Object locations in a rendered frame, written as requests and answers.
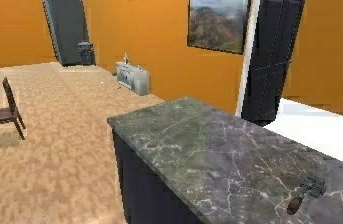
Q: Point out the dark marble kitchen counter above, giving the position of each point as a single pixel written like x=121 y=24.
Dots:
x=212 y=156

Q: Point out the small grey bottle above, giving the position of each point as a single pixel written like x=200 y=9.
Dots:
x=125 y=58

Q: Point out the framed canyon landscape picture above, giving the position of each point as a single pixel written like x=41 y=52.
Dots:
x=217 y=25

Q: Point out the dark grey bin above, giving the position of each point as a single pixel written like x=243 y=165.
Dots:
x=85 y=53

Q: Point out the dark brown wooden chair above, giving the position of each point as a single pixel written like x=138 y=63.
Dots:
x=2 y=115

